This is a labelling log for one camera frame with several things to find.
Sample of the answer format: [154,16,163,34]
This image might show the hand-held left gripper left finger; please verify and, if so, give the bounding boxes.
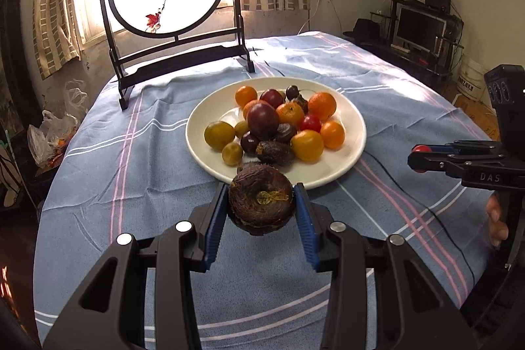
[43,183,230,350]

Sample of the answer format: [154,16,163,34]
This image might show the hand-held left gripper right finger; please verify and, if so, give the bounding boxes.
[292,182,478,350]

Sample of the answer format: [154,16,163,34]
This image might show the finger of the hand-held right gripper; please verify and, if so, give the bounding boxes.
[427,140,499,157]
[407,152,499,176]

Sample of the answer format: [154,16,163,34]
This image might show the wrinkled brown passion fruit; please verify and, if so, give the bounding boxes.
[227,164,296,237]

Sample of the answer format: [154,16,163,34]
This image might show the white round plate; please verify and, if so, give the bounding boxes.
[185,76,367,191]

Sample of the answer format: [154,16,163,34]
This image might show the person's right hand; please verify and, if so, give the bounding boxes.
[486,194,510,248]

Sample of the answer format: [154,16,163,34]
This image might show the cardboard box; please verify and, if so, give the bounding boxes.
[455,93,499,129]

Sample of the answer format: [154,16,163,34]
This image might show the white plastic bucket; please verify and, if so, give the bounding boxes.
[457,59,491,101]

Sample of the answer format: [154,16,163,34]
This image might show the wrinkled dark passion fruit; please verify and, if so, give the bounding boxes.
[255,141,296,166]

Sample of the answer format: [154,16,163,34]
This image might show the yellow orange round fruit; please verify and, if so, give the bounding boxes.
[291,130,325,163]

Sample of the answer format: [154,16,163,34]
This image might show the black media stand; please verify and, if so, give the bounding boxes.
[357,0,464,82]

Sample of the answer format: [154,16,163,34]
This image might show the blue striped tablecloth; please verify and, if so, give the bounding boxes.
[33,31,499,350]

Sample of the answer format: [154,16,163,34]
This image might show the large green plum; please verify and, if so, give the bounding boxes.
[204,121,236,150]

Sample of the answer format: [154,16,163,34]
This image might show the glossy brown chestnut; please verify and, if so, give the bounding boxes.
[275,124,298,143]

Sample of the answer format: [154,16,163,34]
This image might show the small smooth orange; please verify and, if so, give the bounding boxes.
[320,121,346,150]
[235,86,258,107]

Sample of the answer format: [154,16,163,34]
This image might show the bumpy orange tangerine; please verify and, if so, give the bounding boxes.
[243,99,267,119]
[276,103,305,129]

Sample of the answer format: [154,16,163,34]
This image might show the purple passion fruit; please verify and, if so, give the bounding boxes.
[246,103,280,138]

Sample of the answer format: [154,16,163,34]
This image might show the black computer monitor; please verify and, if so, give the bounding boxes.
[395,6,447,52]

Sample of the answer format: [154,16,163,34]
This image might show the large smooth orange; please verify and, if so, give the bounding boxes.
[307,92,337,121]

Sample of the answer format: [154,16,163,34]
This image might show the dark red plum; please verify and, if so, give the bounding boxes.
[260,88,284,109]

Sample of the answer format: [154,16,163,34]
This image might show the black hat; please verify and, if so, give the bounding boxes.
[342,19,382,43]

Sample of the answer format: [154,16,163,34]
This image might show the round bird painting table screen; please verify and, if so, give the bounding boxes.
[96,0,256,111]

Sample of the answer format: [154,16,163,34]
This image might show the white plastic bag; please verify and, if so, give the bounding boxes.
[28,110,80,168]

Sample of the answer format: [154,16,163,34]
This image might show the clear plastic bag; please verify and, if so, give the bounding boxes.
[63,79,89,117]

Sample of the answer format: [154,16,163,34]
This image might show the white wall cable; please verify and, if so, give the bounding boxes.
[299,0,323,35]

